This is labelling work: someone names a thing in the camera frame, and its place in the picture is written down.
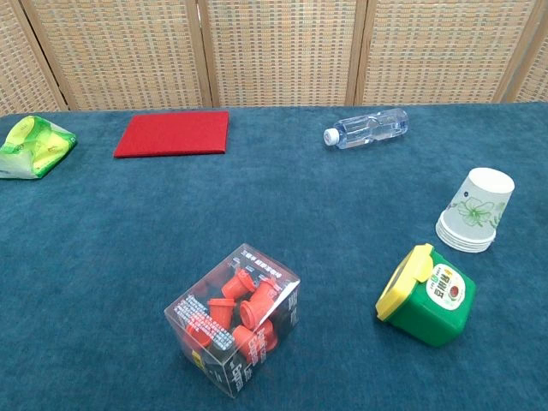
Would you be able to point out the clear box of red capsules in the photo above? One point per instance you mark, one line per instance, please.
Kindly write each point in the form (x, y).
(240, 325)

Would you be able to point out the green tub with yellow lid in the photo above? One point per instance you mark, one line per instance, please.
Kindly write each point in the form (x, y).
(428, 317)

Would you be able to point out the green yellow tissue pack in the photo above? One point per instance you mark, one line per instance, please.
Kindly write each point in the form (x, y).
(38, 145)

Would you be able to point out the clear plastic water bottle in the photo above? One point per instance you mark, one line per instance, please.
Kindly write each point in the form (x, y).
(368, 128)

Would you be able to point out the rattan folding screen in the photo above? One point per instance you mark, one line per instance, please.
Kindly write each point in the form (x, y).
(278, 51)

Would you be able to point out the red felt mat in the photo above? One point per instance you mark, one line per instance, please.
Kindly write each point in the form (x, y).
(171, 135)

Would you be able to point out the blue table cloth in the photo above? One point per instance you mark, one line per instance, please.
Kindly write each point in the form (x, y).
(128, 257)

